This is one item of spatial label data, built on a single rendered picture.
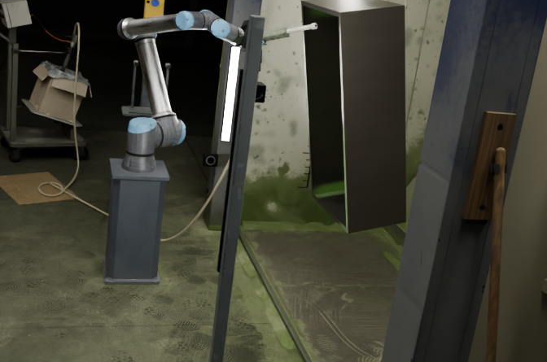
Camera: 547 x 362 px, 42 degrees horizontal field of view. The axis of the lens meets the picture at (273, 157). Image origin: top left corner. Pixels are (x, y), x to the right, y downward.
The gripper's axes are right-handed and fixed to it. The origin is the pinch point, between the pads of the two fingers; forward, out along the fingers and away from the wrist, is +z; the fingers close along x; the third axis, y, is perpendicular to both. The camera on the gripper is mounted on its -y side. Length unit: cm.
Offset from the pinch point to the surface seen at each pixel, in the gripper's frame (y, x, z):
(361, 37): 5, 59, 4
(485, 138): 84, 162, -125
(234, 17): -34, -48, 37
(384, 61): 15, 65, 19
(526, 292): 124, 156, -69
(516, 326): 135, 152, -66
